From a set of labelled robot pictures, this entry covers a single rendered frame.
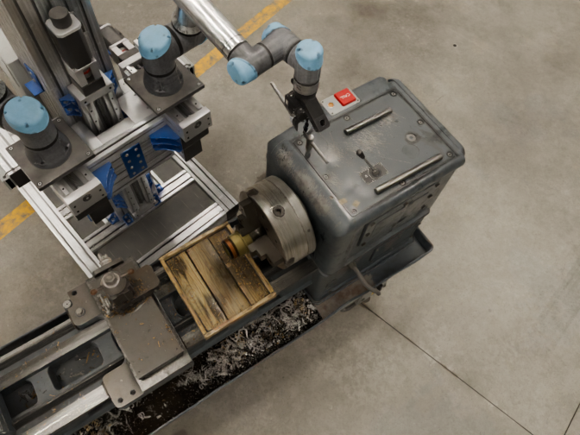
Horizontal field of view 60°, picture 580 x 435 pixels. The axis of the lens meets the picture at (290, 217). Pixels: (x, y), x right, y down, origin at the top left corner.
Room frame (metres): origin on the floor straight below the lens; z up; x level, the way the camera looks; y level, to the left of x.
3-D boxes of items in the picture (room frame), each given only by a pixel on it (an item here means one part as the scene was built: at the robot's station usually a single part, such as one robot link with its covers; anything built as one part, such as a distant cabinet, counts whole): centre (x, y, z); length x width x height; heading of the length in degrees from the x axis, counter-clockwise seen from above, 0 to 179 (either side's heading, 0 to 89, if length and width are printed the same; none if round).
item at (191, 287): (0.62, 0.24, 0.89); 0.36 x 0.30 x 0.04; 41
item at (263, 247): (0.67, 0.05, 1.09); 0.12 x 0.11 x 0.05; 41
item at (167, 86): (1.29, 0.55, 1.21); 0.15 x 0.15 x 0.10
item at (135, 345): (0.43, 0.50, 0.95); 0.43 x 0.17 x 0.05; 41
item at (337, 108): (1.23, -0.13, 1.23); 0.13 x 0.08 x 0.05; 131
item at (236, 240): (0.69, 0.17, 1.08); 0.09 x 0.09 x 0.09; 41
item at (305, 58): (1.01, 0.01, 1.65); 0.09 x 0.08 x 0.11; 51
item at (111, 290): (0.48, 0.53, 1.13); 0.08 x 0.08 x 0.03
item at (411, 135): (1.06, -0.24, 1.06); 0.59 x 0.48 x 0.39; 131
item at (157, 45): (1.30, 0.55, 1.33); 0.13 x 0.12 x 0.14; 141
